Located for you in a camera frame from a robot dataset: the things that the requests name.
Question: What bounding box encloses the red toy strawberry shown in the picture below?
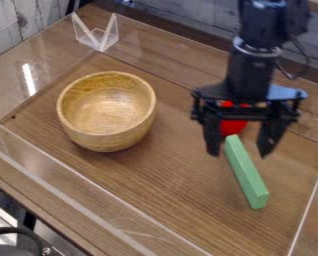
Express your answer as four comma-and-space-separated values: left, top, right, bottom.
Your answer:
220, 101, 250, 137

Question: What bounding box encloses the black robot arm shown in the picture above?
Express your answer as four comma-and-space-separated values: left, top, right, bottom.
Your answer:
191, 0, 310, 156

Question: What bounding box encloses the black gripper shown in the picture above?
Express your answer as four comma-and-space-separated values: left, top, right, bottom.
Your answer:
191, 37, 307, 158

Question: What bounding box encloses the black cable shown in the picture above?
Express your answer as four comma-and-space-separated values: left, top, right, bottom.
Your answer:
0, 226, 44, 256

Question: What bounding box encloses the brown wooden bowl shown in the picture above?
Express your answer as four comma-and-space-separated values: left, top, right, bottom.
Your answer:
56, 71, 156, 153

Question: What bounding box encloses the clear acrylic tray wall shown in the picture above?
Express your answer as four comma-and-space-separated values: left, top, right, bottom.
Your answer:
0, 125, 211, 256

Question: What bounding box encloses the clear acrylic corner bracket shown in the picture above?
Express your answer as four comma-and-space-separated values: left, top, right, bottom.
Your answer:
71, 13, 119, 52

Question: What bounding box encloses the long green block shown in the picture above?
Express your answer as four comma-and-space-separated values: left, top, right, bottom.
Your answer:
224, 135, 270, 209

